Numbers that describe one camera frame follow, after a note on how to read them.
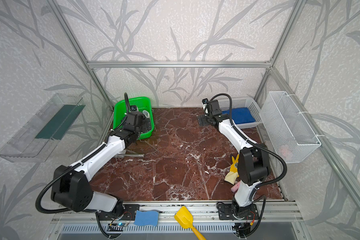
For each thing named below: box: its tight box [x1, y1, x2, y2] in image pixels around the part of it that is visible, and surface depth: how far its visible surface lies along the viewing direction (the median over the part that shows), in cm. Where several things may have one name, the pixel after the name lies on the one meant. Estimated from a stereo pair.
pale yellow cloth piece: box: [224, 171, 238, 185], surface depth 85 cm
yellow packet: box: [230, 154, 240, 178], surface depth 88 cm
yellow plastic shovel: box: [174, 206, 207, 240], surface depth 72 cm
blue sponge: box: [134, 210, 160, 227], surface depth 73 cm
